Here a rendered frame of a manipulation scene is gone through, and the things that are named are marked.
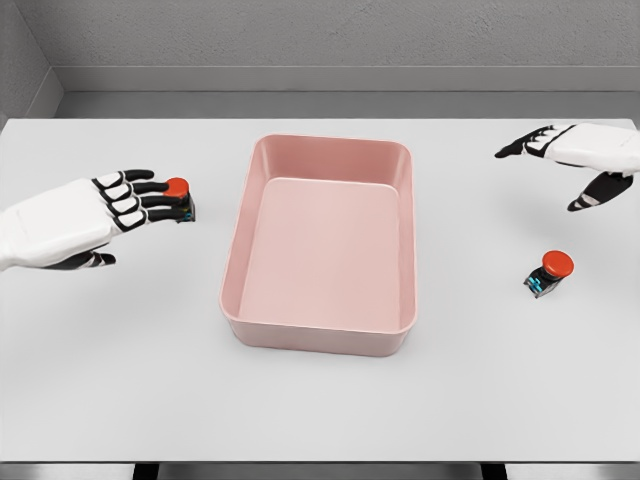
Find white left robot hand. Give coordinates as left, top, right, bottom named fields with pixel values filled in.
left=0, top=168, right=172, bottom=273

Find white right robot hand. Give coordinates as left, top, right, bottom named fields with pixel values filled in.
left=494, top=122, right=640, bottom=213

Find red button industrial switch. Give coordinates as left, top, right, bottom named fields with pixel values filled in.
left=522, top=249, right=575, bottom=302
left=164, top=176, right=196, bottom=224

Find pink rectangular plastic basket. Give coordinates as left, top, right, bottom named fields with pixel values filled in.
left=217, top=133, right=419, bottom=359

